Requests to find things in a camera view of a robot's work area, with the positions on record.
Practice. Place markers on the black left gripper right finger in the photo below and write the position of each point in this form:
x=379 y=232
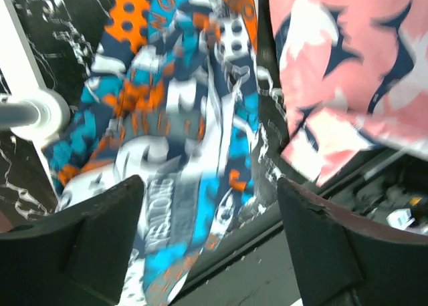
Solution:
x=340 y=258

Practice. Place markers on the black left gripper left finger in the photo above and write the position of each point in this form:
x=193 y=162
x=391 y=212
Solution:
x=78 y=256

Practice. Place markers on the blue orange patterned shorts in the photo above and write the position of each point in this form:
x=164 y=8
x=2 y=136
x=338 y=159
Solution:
x=172 y=98

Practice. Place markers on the pink patterned shorts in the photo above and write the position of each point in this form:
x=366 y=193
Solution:
x=354 y=78

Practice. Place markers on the silver clothes rack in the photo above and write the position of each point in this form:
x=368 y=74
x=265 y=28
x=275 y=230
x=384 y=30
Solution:
x=32 y=111

